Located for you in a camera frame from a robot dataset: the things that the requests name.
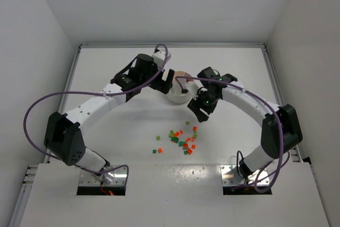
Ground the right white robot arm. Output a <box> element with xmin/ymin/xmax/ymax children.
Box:
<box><xmin>182</xmin><ymin>67</ymin><xmax>303</xmax><ymax>178</ymax></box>

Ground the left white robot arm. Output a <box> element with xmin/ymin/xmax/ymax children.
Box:
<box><xmin>44</xmin><ymin>51</ymin><xmax>174</xmax><ymax>175</ymax></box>

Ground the white divided round container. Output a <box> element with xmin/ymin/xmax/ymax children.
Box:
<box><xmin>166</xmin><ymin>71</ymin><xmax>193</xmax><ymax>104</ymax></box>

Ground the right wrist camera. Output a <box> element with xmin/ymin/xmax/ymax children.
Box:
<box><xmin>182</xmin><ymin>81</ymin><xmax>200</xmax><ymax>99</ymax></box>

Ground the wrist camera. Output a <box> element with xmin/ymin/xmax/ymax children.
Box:
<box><xmin>151</xmin><ymin>51</ymin><xmax>171</xmax><ymax>68</ymax></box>
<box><xmin>182</xmin><ymin>81</ymin><xmax>200</xmax><ymax>99</ymax></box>

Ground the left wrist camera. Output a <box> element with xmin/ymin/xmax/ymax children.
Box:
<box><xmin>151</xmin><ymin>51</ymin><xmax>171</xmax><ymax>68</ymax></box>

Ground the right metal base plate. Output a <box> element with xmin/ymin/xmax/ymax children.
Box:
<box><xmin>220</xmin><ymin>165</ymin><xmax>270</xmax><ymax>187</ymax></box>

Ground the metal base plate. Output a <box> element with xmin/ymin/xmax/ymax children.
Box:
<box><xmin>78</xmin><ymin>165</ymin><xmax>128</xmax><ymax>187</ymax></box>
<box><xmin>220</xmin><ymin>165</ymin><xmax>270</xmax><ymax>187</ymax></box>

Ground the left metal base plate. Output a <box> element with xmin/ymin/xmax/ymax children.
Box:
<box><xmin>78</xmin><ymin>165</ymin><xmax>128</xmax><ymax>187</ymax></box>

